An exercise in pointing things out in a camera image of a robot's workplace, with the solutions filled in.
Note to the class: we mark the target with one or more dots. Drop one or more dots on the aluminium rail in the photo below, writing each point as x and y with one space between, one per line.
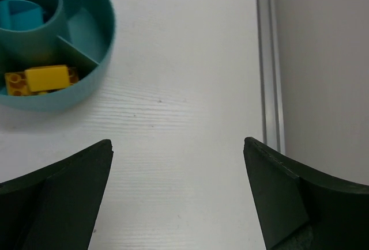
272 101

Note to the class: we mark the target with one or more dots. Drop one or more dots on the teal round divided container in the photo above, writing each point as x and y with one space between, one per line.
76 33

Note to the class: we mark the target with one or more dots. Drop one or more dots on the orange square lego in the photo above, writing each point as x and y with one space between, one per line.
16 83

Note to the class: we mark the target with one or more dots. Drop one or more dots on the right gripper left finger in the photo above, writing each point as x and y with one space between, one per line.
56 207

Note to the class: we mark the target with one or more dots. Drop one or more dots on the yellow long lego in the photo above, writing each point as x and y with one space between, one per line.
47 78

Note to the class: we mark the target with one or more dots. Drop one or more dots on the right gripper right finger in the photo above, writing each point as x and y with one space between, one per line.
299 207

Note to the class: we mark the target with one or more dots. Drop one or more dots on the teal oval decorated lego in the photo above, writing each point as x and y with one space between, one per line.
21 15

